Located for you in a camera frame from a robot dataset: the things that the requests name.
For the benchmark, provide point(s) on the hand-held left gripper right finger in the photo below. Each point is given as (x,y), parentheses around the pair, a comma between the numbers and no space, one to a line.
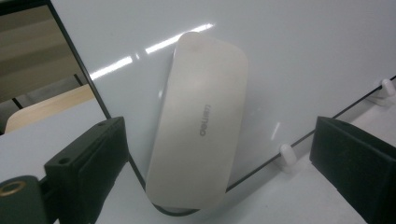
(355,165)

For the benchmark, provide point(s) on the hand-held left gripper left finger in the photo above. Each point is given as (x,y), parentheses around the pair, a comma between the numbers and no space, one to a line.
(84,165)

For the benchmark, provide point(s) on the white whiteboard eraser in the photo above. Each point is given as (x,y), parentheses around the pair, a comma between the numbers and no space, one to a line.
(199,124)

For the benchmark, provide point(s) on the light wooden table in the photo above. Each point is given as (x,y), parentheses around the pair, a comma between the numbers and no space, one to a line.
(46,109)

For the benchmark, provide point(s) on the white whiteboard stand clip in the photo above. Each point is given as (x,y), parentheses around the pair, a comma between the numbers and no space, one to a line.
(386,90)
(288,157)

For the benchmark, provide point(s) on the white whiteboard with red scribble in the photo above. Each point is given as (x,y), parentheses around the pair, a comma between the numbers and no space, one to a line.
(311,46)

